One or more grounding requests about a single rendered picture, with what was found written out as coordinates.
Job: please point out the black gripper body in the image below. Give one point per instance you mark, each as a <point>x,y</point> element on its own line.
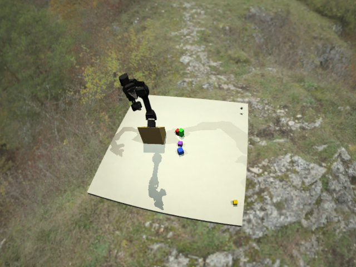
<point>127,87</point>

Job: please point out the blue block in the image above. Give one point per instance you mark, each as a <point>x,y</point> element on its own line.
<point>180,151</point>

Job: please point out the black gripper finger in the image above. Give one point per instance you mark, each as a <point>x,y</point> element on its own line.
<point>137,107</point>
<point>132,92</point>

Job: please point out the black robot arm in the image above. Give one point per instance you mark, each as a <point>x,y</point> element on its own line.
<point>142,92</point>

